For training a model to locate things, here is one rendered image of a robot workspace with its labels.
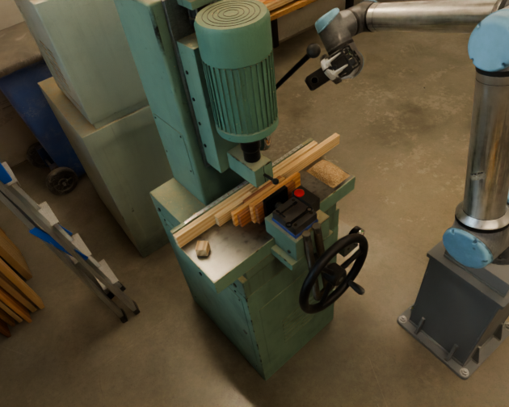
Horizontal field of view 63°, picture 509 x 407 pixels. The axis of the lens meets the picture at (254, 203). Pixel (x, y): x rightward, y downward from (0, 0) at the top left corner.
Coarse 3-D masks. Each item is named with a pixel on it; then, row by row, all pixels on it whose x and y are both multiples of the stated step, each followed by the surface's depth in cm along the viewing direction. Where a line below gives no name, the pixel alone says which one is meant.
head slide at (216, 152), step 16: (192, 48) 104; (192, 64) 108; (192, 80) 113; (192, 96) 118; (208, 96) 114; (208, 112) 117; (208, 128) 122; (208, 144) 128; (224, 144) 127; (208, 160) 136; (224, 160) 131
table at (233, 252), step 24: (312, 192) 137; (336, 192) 137; (192, 240) 129; (216, 240) 128; (240, 240) 127; (264, 240) 126; (192, 264) 126; (216, 264) 122; (240, 264) 121; (288, 264) 123; (216, 288) 120
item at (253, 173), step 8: (232, 152) 129; (240, 152) 129; (232, 160) 130; (240, 160) 126; (264, 160) 125; (232, 168) 133; (240, 168) 128; (248, 168) 124; (256, 168) 123; (264, 168) 124; (248, 176) 127; (256, 176) 124; (272, 176) 129; (256, 184) 126
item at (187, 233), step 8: (312, 144) 147; (296, 152) 145; (304, 152) 144; (288, 160) 142; (272, 168) 140; (280, 168) 140; (248, 184) 136; (240, 192) 134; (224, 200) 132; (232, 200) 132; (216, 208) 130; (200, 216) 129; (208, 216) 129; (192, 224) 127; (200, 224) 128; (208, 224) 131; (184, 232) 125; (192, 232) 127; (200, 232) 130; (176, 240) 125; (184, 240) 127
